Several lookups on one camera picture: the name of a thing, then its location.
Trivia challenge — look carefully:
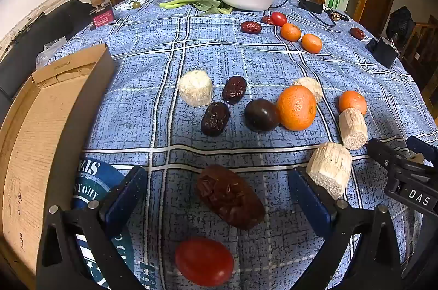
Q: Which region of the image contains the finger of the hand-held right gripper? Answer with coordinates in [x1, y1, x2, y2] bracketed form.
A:
[367, 138, 438, 208]
[407, 135, 438, 167]

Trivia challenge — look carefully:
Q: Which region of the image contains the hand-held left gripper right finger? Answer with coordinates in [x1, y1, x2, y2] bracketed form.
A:
[287, 168, 402, 290]

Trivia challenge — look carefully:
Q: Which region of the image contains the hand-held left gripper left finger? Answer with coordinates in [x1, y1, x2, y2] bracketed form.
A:
[36, 165, 148, 290]

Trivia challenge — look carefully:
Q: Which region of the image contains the large red date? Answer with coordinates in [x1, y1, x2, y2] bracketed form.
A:
[196, 164, 266, 231]

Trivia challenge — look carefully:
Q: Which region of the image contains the medium orange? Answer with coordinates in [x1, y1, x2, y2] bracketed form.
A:
[338, 90, 368, 116]

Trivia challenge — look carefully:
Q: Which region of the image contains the large orange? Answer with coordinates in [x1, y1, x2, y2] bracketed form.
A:
[276, 85, 317, 132]

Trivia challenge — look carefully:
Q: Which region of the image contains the dark purple plum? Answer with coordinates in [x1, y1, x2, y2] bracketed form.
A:
[244, 99, 281, 133]

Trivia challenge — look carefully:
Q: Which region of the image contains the red cherry tomato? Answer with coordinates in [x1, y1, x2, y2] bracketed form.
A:
[174, 237, 235, 287]

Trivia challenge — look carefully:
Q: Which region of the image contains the shallow cardboard box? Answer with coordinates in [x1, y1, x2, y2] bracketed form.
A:
[0, 43, 115, 280]

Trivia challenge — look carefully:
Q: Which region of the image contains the dark speckled date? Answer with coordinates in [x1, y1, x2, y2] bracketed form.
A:
[222, 76, 247, 105]
[200, 101, 230, 137]

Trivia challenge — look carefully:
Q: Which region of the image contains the small orange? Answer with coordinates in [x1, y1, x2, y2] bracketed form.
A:
[301, 33, 323, 54]
[281, 22, 302, 42]

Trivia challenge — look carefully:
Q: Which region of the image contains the wooden chair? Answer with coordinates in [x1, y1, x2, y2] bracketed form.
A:
[400, 14, 438, 101]

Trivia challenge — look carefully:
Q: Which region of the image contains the small black box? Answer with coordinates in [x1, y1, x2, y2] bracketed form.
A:
[365, 37, 399, 68]

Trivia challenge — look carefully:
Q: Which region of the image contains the black leather sofa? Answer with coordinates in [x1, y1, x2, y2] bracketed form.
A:
[0, 0, 95, 113]

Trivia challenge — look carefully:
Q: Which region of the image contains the dark jar with red label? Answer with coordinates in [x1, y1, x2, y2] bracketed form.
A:
[89, 0, 116, 31]

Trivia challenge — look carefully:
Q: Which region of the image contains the small red tomato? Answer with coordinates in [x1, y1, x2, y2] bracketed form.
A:
[270, 12, 288, 27]

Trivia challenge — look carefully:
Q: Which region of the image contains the green onion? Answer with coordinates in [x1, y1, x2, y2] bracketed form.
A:
[159, 0, 206, 9]

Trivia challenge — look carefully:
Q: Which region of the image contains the leafy green vegetable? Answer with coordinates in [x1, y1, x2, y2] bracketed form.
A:
[192, 0, 234, 16]

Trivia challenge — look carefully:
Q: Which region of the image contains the black power adapter with cable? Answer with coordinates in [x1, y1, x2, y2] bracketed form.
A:
[272, 0, 338, 28]

